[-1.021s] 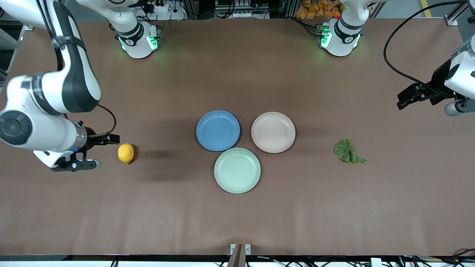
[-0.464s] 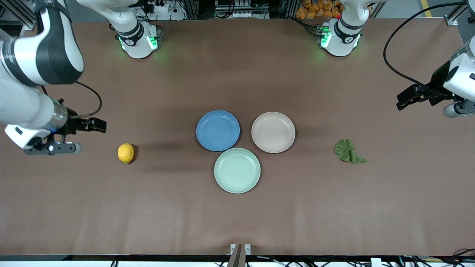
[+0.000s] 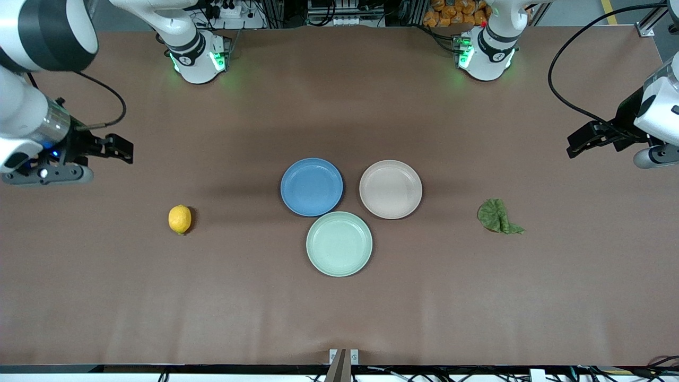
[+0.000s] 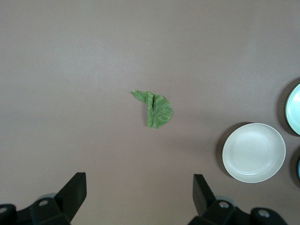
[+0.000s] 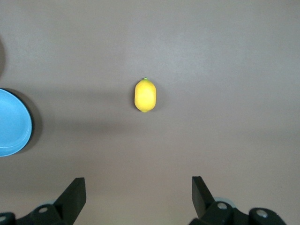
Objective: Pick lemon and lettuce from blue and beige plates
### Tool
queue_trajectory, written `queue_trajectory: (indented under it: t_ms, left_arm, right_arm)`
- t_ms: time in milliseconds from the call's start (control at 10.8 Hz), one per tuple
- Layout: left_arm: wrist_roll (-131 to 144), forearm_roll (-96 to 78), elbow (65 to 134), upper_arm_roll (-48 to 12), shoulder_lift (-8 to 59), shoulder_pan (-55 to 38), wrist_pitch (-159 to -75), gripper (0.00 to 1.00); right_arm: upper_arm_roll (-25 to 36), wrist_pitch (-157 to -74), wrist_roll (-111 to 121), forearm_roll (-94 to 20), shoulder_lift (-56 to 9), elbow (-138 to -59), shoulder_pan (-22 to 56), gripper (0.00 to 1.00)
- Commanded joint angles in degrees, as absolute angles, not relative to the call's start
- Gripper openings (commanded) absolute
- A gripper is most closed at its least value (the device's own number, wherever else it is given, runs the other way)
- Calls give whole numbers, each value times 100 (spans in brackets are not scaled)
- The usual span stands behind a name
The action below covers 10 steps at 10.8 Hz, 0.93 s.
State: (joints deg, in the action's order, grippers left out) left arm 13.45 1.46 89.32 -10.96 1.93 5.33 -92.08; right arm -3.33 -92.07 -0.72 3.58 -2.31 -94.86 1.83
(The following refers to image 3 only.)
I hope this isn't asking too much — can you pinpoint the yellow lemon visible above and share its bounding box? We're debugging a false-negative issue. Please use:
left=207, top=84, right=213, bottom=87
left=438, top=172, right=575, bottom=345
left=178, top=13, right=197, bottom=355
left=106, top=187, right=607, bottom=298
left=168, top=205, right=192, bottom=235

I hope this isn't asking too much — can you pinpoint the green lettuce leaf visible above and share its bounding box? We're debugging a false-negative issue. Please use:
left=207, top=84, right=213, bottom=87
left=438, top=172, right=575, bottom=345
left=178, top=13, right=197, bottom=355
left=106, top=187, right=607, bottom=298
left=477, top=199, right=525, bottom=235

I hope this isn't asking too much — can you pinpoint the white power strip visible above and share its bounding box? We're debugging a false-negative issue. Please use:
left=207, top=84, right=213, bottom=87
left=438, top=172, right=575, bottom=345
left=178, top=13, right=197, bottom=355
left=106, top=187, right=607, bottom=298
left=204, top=2, right=266, bottom=30

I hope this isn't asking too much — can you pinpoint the bag of orange items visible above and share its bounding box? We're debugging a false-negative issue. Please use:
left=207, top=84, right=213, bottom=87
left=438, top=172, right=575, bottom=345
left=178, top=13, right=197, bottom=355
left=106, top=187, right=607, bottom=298
left=423, top=0, right=492, bottom=28

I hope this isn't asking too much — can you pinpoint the blue round plate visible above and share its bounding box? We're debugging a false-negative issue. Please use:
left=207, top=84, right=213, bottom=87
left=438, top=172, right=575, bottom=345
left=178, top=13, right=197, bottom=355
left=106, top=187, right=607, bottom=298
left=280, top=158, right=344, bottom=217

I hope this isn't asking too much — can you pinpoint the beige round plate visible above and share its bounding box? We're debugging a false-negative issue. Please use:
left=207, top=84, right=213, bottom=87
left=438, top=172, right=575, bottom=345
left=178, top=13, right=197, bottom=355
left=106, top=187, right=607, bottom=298
left=359, top=160, right=423, bottom=220

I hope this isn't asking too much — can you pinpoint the pale green round plate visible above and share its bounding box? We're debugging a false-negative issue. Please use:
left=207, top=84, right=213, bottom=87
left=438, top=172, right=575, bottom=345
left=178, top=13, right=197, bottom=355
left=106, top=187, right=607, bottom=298
left=306, top=211, right=373, bottom=277

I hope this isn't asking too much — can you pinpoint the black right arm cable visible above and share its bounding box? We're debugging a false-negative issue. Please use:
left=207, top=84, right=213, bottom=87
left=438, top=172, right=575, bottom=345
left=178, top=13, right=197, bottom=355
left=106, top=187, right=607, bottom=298
left=27, top=71, right=128, bottom=132

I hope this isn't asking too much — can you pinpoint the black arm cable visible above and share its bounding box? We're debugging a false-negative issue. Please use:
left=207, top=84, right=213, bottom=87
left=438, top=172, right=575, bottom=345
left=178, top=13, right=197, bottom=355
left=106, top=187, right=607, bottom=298
left=547, top=2, right=670, bottom=136
left=27, top=71, right=128, bottom=132

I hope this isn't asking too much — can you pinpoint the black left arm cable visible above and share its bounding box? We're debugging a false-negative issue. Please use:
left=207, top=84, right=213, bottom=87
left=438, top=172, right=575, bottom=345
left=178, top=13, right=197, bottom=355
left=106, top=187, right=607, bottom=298
left=547, top=2, right=670, bottom=136

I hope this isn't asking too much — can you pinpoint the aluminium frame profile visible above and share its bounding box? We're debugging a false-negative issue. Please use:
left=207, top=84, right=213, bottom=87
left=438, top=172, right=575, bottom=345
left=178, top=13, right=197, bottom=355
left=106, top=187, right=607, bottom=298
left=636, top=0, right=674, bottom=38

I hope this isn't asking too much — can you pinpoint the brown camera mount bar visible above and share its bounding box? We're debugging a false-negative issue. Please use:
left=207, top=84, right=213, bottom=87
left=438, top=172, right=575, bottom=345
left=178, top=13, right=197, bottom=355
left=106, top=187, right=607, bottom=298
left=324, top=349, right=352, bottom=382

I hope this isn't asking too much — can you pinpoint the silver metal bracket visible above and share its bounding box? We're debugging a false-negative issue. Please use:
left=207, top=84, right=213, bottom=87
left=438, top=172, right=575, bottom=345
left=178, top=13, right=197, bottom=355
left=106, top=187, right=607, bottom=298
left=329, top=349, right=360, bottom=367

